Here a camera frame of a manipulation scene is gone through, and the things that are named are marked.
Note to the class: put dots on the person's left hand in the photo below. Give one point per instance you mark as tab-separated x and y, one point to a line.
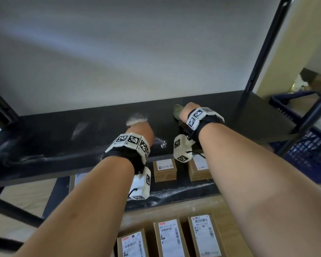
141	129

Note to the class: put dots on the person's right hand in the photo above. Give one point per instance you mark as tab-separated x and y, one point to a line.
188	109

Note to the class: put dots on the green and pink cleaning cloth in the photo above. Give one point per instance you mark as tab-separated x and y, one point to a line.
178	111

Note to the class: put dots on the group of brown cardboard boxes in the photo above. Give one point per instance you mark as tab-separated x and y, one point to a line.
164	175

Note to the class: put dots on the dark metal shelf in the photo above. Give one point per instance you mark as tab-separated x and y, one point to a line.
69	147

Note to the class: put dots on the person's right forearm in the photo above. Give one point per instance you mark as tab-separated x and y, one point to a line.
264	190

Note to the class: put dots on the person's left forearm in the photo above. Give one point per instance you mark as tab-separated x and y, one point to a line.
75	211

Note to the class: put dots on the black marker wristband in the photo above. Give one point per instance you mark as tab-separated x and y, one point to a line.
123	155
206	125

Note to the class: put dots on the white marker cube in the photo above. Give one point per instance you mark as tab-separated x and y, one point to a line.
182	149

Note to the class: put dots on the crumpled white paper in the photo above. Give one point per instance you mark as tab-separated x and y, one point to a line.
301	82

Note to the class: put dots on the blue plastic crate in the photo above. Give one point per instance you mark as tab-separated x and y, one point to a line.
310	157

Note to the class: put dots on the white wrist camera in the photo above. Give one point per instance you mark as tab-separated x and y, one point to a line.
141	184

